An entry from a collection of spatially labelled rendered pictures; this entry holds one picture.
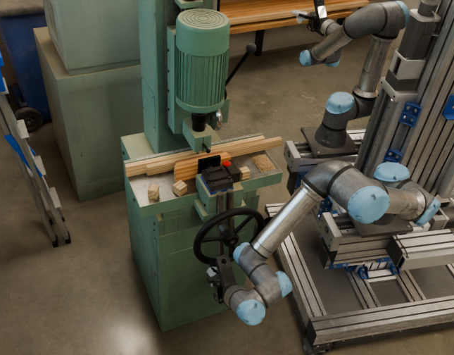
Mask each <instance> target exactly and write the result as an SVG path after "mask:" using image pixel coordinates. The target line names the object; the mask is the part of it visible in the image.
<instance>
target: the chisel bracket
mask: <svg viewBox="0 0 454 355"><path fill-rule="evenodd" d="M182 133H183V135H184V136H185V138H186V139H187V141H188V143H189V145H190V146H191V148H192V149H193V151H194V152H199V151H205V150H206V149H205V148H204V147H203V145H202V143H204V144H205V145H206V146H207V147H208V148H209V149H210V148H211V137H212V135H211V133H210V132H209V131H208V129H207V127H206V129H205V130H204V131H203V132H195V131H193V130H192V120H191V118H184V119H182Z"/></svg>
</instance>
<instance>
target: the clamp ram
mask: <svg viewBox="0 0 454 355"><path fill-rule="evenodd" d="M220 161H221V156H220V155H216V156H210V157H206V158H200V159H199V160H198V174H201V173H202V170H205V169H208V168H214V167H218V166H220Z"/></svg>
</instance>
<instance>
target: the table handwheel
mask: <svg viewBox="0 0 454 355"><path fill-rule="evenodd" d="M240 215H247V216H248V217H247V218H246V219H245V220H244V221H243V222H242V223H241V224H240V225H239V226H238V227H237V228H235V229H234V228H229V226H228V224H227V222H226V219H228V218H231V217H233V216H240ZM252 218H255V219H256V221H257V223H258V227H257V230H256V233H255V234H254V236H253V238H252V239H251V241H250V242H249V244H250V243H251V242H252V241H253V240H254V239H255V238H256V236H257V235H258V234H259V233H260V232H261V230H262V229H263V228H264V227H265V221H264V218H263V216H262V215H261V214H260V213H259V212H258V211H257V210H255V209H253V208H248V207H239V208H232V209H229V210H227V211H223V212H222V213H219V214H217V215H216V216H214V217H213V218H211V219H210V220H209V221H208V222H207V223H206V224H205V225H204V226H203V227H202V228H201V229H200V230H199V232H198V233H197V235H196V237H195V239H194V244H193V250H194V255H195V257H196V258H197V259H198V260H199V261H200V262H201V263H204V264H207V265H209V262H208V259H212V260H214V262H215V258H210V257H207V256H205V255H203V253H202V252H201V243H204V242H214V241H223V243H224V244H225V246H226V247H231V249H232V254H230V255H229V259H230V262H233V261H235V260H234V257H233V253H234V250H235V244H236V243H237V242H238V241H239V236H238V234H237V233H238V232H239V231H240V230H241V229H242V228H243V227H244V226H245V225H246V224H247V223H248V222H249V221H250V220H251V219H252ZM222 221H224V223H223V224H221V225H220V226H218V227H219V229H220V231H221V235H220V236H218V237H207V238H204V237H205V236H206V234H207V233H208V232H209V231H210V230H211V229H212V228H213V227H214V226H216V225H217V224H218V223H220V222H222Z"/></svg>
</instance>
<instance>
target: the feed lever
mask: <svg viewBox="0 0 454 355"><path fill-rule="evenodd" d="M256 49H257V47H256V45H255V44H254V43H249V44H247V46H246V50H247V52H246V53H245V54H244V56H243V57H242V58H241V60H240V62H238V64H237V66H236V67H235V69H234V70H233V71H232V73H231V74H230V75H229V77H228V78H227V80H226V81H225V87H226V86H227V85H228V83H229V82H230V80H231V79H232V78H233V77H234V75H235V74H236V72H237V71H238V69H239V68H240V67H241V65H242V64H243V62H244V61H245V60H246V59H247V57H248V55H249V54H253V53H255V52H256ZM226 98H227V91H226V89H225V98H224V101H225V100H226Z"/></svg>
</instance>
